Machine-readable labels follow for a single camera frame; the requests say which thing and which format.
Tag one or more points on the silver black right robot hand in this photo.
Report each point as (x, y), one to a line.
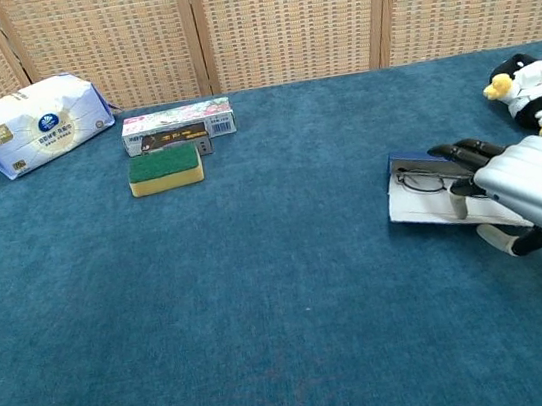
(541, 185)

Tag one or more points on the thin-framed eyeglasses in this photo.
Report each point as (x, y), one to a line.
(425, 183)

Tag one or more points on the blue glasses case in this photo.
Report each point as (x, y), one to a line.
(423, 207)

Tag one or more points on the black white penguin plush toy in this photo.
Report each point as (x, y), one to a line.
(540, 104)

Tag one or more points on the woven bamboo folding screen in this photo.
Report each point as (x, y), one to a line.
(275, 20)

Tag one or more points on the blue carpet table mat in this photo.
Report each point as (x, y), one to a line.
(213, 297)

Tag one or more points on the small dark brown box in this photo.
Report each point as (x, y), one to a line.
(176, 136)

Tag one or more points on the long floral print box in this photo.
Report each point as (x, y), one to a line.
(173, 117)

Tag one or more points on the green and yellow sponge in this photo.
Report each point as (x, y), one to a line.
(165, 170)

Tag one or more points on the white tissue paper pack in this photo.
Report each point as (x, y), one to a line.
(38, 127)

